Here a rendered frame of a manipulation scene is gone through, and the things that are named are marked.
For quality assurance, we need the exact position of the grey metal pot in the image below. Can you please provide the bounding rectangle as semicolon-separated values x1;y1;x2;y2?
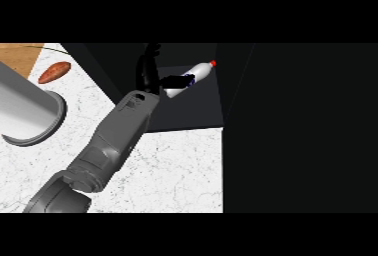
0;61;69;148

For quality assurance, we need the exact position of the white bottle with red cap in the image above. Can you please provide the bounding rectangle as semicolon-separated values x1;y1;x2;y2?
163;59;218;100

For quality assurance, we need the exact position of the reddish brown sweet potato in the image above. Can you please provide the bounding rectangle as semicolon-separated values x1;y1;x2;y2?
36;61;73;85

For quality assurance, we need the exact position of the dark grey open cabinet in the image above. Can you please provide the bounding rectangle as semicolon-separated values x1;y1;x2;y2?
60;42;256;134

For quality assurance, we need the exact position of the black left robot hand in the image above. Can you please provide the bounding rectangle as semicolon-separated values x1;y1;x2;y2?
134;42;196;96

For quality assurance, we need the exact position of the brown wooden cutting board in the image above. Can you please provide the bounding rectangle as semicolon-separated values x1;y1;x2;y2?
0;42;45;80

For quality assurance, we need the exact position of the dark grey cabinet door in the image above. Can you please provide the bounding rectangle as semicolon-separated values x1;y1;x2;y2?
213;42;378;214

